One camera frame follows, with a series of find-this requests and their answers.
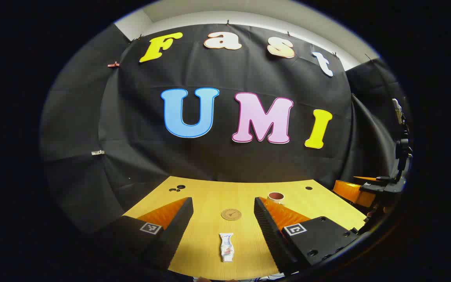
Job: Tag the round brown coaster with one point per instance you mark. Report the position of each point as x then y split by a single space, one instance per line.
231 214

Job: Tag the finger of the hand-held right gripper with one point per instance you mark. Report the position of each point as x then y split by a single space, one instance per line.
350 192
378 185

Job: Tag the black backdrop cloth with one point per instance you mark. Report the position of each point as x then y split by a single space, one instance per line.
225 156

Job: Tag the red cloth clip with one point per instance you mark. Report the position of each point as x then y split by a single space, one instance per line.
112 64

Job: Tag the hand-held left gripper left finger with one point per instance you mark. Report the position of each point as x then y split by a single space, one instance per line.
178 227

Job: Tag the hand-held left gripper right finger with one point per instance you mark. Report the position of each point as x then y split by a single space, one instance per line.
266 231

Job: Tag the white cloth clip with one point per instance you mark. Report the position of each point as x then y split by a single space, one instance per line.
97 152

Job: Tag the wooden desktop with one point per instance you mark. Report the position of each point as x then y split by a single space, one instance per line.
210 203

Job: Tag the white toothpaste tube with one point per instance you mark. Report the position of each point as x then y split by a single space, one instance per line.
226 246

